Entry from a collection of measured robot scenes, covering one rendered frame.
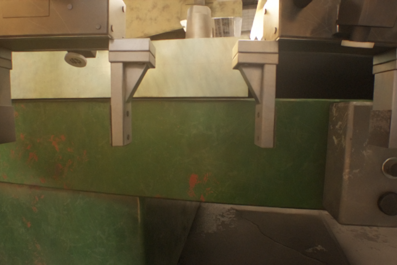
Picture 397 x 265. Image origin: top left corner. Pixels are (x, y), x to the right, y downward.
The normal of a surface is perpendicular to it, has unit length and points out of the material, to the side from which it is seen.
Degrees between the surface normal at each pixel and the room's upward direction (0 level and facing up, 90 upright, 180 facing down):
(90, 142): 90
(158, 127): 90
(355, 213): 90
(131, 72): 90
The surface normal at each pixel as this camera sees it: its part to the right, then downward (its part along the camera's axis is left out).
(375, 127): -1.00, -0.01
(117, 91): 0.01, 0.09
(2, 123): 1.00, 0.01
